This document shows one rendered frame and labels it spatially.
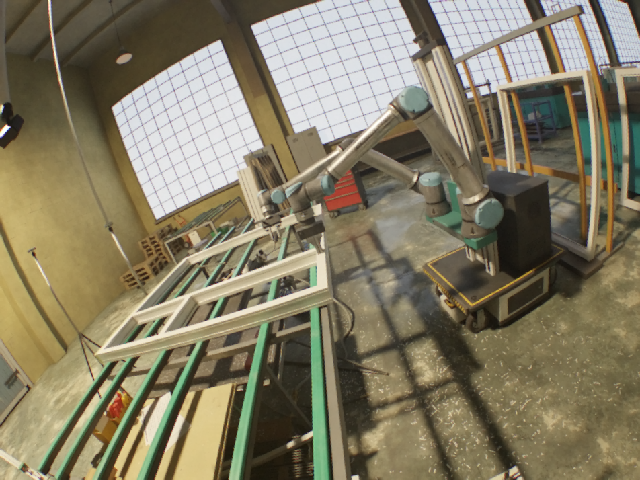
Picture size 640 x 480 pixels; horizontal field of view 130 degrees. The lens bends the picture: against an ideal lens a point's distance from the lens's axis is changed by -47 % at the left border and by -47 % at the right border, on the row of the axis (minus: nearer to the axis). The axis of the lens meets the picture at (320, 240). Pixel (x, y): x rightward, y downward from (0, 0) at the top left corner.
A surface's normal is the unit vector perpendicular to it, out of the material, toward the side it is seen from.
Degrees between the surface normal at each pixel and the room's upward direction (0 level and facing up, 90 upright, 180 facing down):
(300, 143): 90
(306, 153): 90
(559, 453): 0
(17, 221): 90
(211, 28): 90
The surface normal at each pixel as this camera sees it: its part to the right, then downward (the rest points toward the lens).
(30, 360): 0.93, -0.35
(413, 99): -0.22, 0.29
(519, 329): -0.36, -0.88
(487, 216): -0.08, 0.45
